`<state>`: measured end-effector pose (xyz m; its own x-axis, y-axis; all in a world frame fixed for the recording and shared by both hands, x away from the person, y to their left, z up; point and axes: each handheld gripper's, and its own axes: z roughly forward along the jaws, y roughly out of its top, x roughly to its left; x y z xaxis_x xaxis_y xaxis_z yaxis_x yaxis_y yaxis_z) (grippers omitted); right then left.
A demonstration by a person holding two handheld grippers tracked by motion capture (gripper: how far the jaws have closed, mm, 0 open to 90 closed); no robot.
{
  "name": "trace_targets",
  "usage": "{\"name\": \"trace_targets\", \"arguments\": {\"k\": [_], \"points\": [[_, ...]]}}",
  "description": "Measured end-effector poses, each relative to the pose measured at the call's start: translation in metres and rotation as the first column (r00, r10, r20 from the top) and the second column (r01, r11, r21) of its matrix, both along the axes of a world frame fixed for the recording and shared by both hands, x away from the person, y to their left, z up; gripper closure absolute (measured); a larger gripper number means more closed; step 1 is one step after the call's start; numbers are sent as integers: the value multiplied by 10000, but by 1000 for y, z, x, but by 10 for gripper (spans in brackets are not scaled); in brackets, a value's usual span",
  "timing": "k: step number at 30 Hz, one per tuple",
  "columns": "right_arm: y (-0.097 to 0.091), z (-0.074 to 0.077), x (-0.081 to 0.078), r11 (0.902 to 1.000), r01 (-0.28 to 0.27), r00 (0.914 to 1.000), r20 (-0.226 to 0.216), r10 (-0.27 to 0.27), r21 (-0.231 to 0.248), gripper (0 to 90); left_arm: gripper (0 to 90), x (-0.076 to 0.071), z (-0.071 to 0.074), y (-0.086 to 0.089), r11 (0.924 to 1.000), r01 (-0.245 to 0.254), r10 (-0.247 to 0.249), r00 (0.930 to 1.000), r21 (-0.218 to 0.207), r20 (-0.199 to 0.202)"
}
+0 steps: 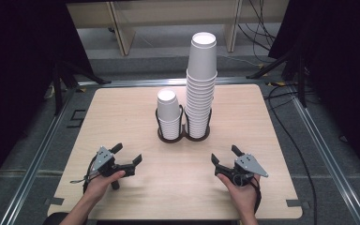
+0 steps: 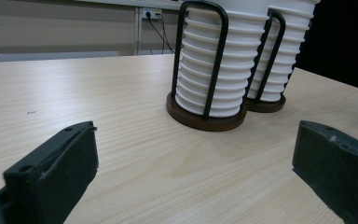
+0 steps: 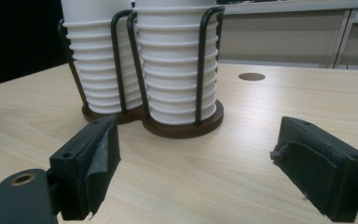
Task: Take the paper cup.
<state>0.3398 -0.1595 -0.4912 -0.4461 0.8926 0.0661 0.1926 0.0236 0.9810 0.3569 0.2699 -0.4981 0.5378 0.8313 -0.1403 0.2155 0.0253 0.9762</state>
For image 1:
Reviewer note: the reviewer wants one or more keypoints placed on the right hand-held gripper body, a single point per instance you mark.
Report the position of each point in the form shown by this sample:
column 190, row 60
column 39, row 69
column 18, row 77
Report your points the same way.
column 247, row 165

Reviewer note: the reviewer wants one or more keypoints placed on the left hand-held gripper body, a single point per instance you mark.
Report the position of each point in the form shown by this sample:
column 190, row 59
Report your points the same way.
column 103, row 159

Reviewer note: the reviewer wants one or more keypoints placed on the tall stack of paper cups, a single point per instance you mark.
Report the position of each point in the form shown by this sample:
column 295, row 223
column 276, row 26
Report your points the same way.
column 201, row 84

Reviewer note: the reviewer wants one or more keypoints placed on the person's left hand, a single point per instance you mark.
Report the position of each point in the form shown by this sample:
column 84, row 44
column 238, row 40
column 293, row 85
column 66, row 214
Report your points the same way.
column 101, row 187

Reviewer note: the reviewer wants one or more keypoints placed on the person's right hand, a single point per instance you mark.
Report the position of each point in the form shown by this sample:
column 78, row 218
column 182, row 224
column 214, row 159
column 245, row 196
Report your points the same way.
column 243, row 195

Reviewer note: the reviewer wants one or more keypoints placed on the black floor tape marks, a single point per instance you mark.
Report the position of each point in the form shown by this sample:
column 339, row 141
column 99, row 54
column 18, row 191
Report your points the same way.
column 76, row 118

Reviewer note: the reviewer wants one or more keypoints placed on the short stack of paper cups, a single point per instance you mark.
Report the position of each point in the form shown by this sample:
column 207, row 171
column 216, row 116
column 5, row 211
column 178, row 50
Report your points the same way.
column 168, row 115

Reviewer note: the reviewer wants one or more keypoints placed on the grey tape strip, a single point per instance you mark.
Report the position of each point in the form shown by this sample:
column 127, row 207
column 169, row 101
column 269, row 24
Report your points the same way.
column 54, row 201
column 296, row 203

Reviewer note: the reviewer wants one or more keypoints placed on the black metal stand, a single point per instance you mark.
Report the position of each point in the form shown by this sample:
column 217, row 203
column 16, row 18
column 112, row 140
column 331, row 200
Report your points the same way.
column 65, row 78
column 293, row 62

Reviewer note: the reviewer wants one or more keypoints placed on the dark curtain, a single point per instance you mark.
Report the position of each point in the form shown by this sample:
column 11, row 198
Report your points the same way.
column 343, row 68
column 18, row 78

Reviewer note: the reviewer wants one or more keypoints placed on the light wooden bench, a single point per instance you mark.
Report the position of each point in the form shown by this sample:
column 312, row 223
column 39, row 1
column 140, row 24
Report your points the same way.
column 168, row 11

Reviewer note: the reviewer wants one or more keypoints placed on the aluminium floor rail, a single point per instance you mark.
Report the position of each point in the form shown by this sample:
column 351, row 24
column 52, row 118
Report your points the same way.
column 34, row 162
column 143, row 82
column 328, row 156

